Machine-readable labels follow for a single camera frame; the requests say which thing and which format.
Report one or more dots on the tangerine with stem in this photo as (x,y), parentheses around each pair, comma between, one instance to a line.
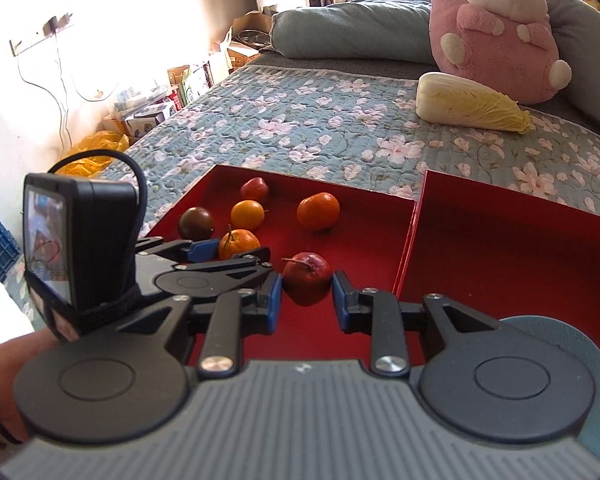
(240,245)

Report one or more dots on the open cardboard box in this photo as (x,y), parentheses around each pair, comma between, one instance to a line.
(250,35)

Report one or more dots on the person's left forearm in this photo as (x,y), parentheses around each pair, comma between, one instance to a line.
(5,375)

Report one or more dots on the grey curved pillow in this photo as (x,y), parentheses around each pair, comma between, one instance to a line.
(587,65)

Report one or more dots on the dark red apple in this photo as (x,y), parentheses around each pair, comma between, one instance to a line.
(307,277)

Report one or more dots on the red cardboard box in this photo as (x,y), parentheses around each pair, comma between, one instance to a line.
(480,250)
(365,245)

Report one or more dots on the napa cabbage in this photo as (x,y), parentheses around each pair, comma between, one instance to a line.
(460,102)

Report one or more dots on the floral quilt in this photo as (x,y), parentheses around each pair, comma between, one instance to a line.
(305,110)

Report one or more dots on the wall power strip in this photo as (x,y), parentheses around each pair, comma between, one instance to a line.
(57,24)

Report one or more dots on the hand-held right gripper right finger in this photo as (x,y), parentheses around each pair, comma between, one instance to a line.
(338,305)

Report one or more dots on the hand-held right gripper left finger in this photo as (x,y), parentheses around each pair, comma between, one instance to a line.
(276,302)

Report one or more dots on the pile of small boxes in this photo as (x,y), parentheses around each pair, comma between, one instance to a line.
(170,100)

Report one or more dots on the small smooth orange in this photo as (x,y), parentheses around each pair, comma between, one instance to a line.
(247,215)

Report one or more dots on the dark brown tomato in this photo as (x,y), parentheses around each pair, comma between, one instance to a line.
(196,223)

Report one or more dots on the yellow plastic bag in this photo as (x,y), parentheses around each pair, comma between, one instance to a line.
(92,152)

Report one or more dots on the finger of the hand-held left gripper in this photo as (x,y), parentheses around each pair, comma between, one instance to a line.
(241,266)
(205,248)

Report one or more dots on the blue-grey bolster pillow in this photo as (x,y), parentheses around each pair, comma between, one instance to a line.
(350,27)

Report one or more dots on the grey bed sheet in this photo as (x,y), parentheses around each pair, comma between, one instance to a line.
(360,67)

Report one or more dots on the pink plush rabbit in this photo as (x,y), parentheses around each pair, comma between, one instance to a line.
(495,35)

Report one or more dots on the white cloth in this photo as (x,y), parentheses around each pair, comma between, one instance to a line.
(0,312)

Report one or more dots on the small red apple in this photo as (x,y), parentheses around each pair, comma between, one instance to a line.
(254,189)

